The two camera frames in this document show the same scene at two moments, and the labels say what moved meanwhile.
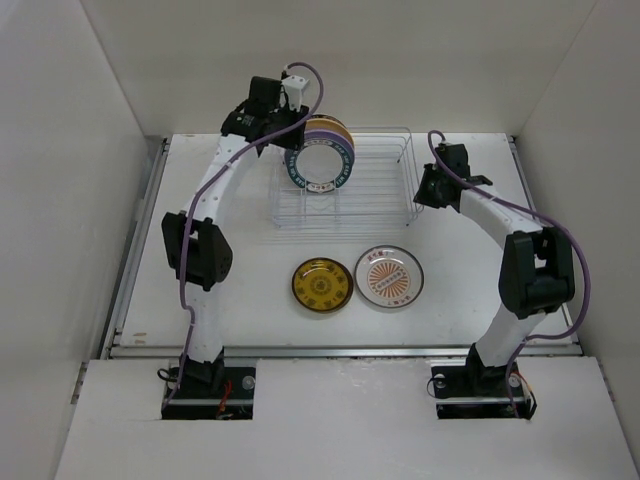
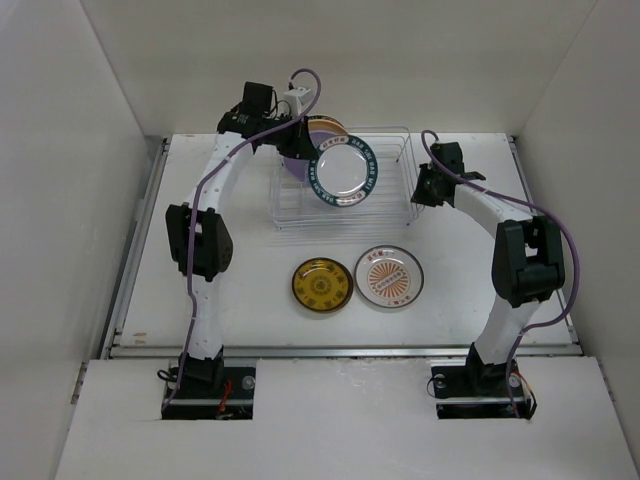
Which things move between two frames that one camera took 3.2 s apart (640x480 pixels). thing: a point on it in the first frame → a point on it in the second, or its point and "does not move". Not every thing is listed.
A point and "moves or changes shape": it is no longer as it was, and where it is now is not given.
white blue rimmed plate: [319, 165] moves or changes shape
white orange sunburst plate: [389, 276] does not move
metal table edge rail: [337, 350] does not move
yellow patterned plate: [322, 284] does not move
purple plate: [333, 137] → [299, 168]
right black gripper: [421, 195] does not move
